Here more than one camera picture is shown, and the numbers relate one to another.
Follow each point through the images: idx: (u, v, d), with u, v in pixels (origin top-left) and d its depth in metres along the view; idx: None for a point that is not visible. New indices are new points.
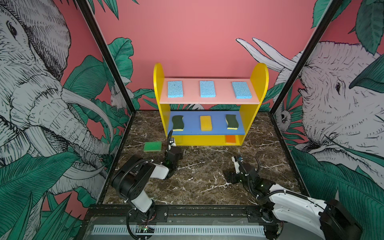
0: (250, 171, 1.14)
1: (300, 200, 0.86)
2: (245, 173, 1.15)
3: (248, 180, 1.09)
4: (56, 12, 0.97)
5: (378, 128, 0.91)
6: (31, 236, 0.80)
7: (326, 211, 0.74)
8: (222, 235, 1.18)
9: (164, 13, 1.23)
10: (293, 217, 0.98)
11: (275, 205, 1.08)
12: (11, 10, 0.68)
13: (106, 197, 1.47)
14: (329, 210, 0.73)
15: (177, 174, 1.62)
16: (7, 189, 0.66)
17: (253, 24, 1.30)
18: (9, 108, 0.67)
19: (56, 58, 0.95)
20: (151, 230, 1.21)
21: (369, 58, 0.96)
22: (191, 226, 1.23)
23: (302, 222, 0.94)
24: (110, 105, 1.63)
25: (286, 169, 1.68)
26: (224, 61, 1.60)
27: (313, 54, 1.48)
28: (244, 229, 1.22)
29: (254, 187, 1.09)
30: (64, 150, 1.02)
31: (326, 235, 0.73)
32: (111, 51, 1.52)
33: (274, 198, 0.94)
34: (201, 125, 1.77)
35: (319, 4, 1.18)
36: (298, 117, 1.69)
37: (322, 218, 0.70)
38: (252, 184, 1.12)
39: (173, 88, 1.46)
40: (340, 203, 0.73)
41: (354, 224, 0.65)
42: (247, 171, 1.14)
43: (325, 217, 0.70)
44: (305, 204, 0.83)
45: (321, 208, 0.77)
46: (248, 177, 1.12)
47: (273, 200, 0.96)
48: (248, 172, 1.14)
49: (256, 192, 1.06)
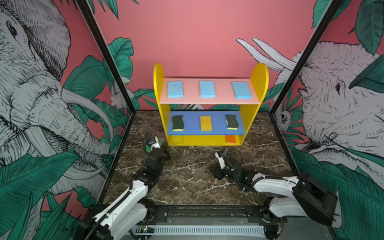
0: (236, 166, 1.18)
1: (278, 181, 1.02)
2: (231, 168, 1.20)
3: (235, 174, 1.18)
4: (56, 12, 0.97)
5: (378, 128, 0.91)
6: (32, 236, 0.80)
7: (300, 186, 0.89)
8: (222, 235, 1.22)
9: (164, 13, 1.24)
10: (284, 206, 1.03)
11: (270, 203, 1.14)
12: (11, 10, 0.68)
13: (106, 196, 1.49)
14: (304, 185, 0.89)
15: (177, 173, 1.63)
16: (7, 189, 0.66)
17: (253, 24, 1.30)
18: (9, 108, 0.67)
19: (56, 58, 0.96)
20: (151, 230, 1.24)
21: (369, 59, 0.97)
22: (190, 226, 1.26)
23: (289, 208, 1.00)
24: (110, 105, 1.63)
25: (286, 169, 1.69)
26: (224, 61, 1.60)
27: (313, 54, 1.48)
28: (244, 229, 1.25)
29: (240, 180, 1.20)
30: (63, 150, 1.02)
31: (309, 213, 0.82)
32: (111, 51, 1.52)
33: (257, 187, 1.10)
34: (201, 125, 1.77)
35: (319, 3, 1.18)
36: (298, 117, 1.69)
37: (296, 192, 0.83)
38: (238, 177, 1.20)
39: (173, 88, 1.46)
40: (310, 176, 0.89)
41: (328, 192, 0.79)
42: (232, 165, 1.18)
43: (298, 191, 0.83)
44: (281, 183, 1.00)
45: (295, 183, 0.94)
46: (234, 171, 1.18)
47: (259, 189, 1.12)
48: (234, 167, 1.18)
49: (242, 185, 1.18)
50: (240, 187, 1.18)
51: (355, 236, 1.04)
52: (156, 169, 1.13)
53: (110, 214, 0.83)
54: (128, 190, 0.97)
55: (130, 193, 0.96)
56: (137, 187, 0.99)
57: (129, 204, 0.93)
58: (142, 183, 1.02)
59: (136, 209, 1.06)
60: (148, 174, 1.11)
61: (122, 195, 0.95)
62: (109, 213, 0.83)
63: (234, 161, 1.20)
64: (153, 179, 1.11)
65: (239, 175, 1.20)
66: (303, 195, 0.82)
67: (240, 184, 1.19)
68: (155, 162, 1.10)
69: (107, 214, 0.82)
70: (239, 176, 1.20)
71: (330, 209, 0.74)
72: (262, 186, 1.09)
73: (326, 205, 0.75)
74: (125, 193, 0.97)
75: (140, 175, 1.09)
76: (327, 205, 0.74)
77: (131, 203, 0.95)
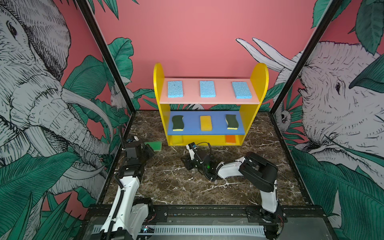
0: (205, 158, 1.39)
1: (230, 164, 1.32)
2: (201, 160, 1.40)
3: (203, 166, 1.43)
4: (56, 12, 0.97)
5: (378, 128, 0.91)
6: (31, 236, 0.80)
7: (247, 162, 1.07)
8: (222, 235, 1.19)
9: (164, 13, 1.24)
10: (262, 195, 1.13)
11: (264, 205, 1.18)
12: (11, 10, 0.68)
13: (106, 197, 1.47)
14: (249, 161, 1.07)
15: (177, 173, 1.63)
16: (7, 189, 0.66)
17: (253, 24, 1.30)
18: (9, 108, 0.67)
19: (56, 58, 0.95)
20: (151, 230, 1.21)
21: (369, 58, 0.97)
22: (190, 226, 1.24)
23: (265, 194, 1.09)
24: (110, 105, 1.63)
25: (286, 169, 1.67)
26: (224, 61, 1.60)
27: (313, 54, 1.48)
28: (244, 229, 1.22)
29: (208, 171, 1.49)
30: (64, 150, 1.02)
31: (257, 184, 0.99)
32: (111, 51, 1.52)
33: (220, 173, 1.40)
34: (201, 125, 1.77)
35: (319, 4, 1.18)
36: (298, 117, 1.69)
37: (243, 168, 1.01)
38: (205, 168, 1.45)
39: (173, 88, 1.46)
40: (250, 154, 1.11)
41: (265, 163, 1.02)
42: (201, 157, 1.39)
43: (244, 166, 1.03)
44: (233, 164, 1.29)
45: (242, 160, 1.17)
46: (203, 163, 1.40)
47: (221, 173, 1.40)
48: (202, 159, 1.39)
49: (210, 174, 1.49)
50: (208, 176, 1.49)
51: (355, 236, 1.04)
52: (138, 159, 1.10)
53: (116, 218, 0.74)
54: (121, 189, 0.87)
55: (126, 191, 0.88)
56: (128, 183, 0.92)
57: (130, 200, 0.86)
58: (130, 177, 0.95)
59: (138, 208, 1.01)
60: (132, 166, 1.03)
61: (117, 197, 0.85)
62: (115, 218, 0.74)
63: (203, 154, 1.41)
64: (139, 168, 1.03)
65: (207, 166, 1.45)
66: (249, 170, 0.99)
67: (208, 174, 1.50)
68: (135, 151, 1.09)
69: (114, 219, 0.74)
70: (208, 167, 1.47)
71: (272, 178, 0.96)
72: (223, 172, 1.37)
73: (269, 176, 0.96)
74: (118, 194, 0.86)
75: (123, 170, 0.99)
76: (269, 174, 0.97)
77: (131, 198, 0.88)
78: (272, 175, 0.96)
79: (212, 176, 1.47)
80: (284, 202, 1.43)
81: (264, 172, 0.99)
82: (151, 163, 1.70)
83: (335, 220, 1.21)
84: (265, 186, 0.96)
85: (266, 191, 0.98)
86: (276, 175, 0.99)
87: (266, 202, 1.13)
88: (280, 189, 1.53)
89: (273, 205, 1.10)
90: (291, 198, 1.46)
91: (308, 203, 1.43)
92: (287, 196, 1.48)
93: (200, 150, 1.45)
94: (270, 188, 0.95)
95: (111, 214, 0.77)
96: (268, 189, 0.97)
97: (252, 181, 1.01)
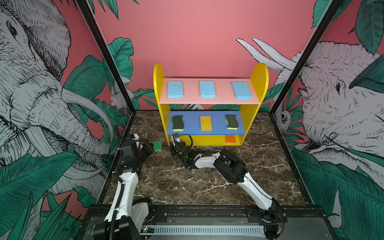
0: (184, 149, 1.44)
1: (207, 157, 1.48)
2: (179, 151, 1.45)
3: (182, 155, 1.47)
4: (56, 12, 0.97)
5: (378, 128, 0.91)
6: (31, 236, 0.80)
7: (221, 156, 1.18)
8: (222, 235, 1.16)
9: (164, 13, 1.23)
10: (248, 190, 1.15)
11: (262, 205, 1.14)
12: (11, 10, 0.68)
13: (106, 197, 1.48)
14: (222, 156, 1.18)
15: (177, 173, 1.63)
16: (7, 189, 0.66)
17: (253, 24, 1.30)
18: (9, 108, 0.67)
19: (56, 58, 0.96)
20: (151, 231, 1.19)
21: (369, 59, 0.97)
22: (190, 225, 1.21)
23: (247, 189, 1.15)
24: (109, 105, 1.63)
25: (286, 169, 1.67)
26: (225, 61, 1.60)
27: (313, 54, 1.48)
28: (244, 229, 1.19)
29: (186, 161, 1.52)
30: (64, 150, 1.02)
31: (226, 176, 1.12)
32: (111, 51, 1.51)
33: (197, 165, 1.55)
34: (201, 124, 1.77)
35: (319, 4, 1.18)
36: (298, 117, 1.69)
37: (216, 164, 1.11)
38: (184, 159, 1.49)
39: (173, 88, 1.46)
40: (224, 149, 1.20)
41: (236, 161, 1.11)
42: (180, 149, 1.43)
43: (217, 161, 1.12)
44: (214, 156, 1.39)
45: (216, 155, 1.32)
46: (181, 154, 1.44)
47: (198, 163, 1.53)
48: (181, 150, 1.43)
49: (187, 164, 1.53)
50: (186, 166, 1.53)
51: (355, 236, 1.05)
52: (135, 156, 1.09)
53: (119, 207, 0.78)
54: (121, 183, 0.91)
55: (126, 185, 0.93)
56: (128, 178, 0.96)
57: (130, 193, 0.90)
58: (130, 173, 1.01)
59: (138, 206, 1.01)
60: (129, 163, 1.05)
61: (118, 191, 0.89)
62: (118, 207, 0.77)
63: (182, 145, 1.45)
64: (137, 166, 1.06)
65: (186, 156, 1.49)
66: (221, 164, 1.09)
67: (186, 163, 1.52)
68: (132, 149, 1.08)
69: (117, 208, 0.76)
70: (186, 157, 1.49)
71: (239, 172, 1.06)
72: (199, 163, 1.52)
73: (236, 170, 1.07)
74: (119, 187, 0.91)
75: (122, 168, 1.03)
76: (235, 170, 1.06)
77: (131, 192, 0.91)
78: (239, 169, 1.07)
79: (189, 166, 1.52)
80: (284, 202, 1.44)
81: (233, 167, 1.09)
82: (151, 163, 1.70)
83: (335, 220, 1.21)
84: (232, 179, 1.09)
85: (234, 182, 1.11)
86: (244, 169, 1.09)
87: (257, 200, 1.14)
88: (280, 189, 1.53)
89: (264, 201, 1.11)
90: (291, 198, 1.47)
91: (308, 203, 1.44)
92: (287, 196, 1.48)
93: (181, 142, 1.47)
94: (237, 180, 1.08)
95: (113, 206, 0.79)
96: (236, 181, 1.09)
97: (223, 174, 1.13)
